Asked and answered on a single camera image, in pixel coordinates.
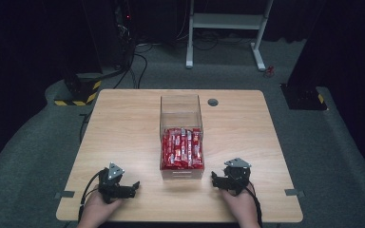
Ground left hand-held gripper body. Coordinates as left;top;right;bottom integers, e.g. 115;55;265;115
97;161;133;204

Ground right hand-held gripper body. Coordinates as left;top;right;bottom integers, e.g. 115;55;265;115
221;157;253;196

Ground person's left hand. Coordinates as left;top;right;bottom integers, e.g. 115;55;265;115
75;189;124;228

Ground person's right hand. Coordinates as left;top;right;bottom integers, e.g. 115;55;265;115
220;185;262;228

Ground pile of red snack packets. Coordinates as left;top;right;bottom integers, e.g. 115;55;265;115
160;126;204;171

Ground grey tape strip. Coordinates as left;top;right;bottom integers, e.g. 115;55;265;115
54;190;76;200
283;188;306;198

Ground clear acrylic box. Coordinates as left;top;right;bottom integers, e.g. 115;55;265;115
159;93;206;181

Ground black yellow striped stand base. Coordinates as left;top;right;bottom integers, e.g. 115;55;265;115
53;72;104;107

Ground small red floor object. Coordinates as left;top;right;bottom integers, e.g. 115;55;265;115
263;65;275;79

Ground dark equipment rack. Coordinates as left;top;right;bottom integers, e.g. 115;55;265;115
112;0;138;71

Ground white metal stand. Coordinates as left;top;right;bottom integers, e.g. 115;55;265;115
185;0;274;72

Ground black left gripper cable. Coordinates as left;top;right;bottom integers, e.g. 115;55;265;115
77;169;106;224

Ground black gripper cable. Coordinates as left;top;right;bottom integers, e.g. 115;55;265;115
245;180;264;228
77;169;106;224

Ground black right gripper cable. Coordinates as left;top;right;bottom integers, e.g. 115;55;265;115
245;180;264;228

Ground black cable beside table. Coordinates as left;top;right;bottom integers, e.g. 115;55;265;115
78;108;94;144

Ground black floor cables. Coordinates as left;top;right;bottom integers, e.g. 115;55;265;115
112;29;255;90

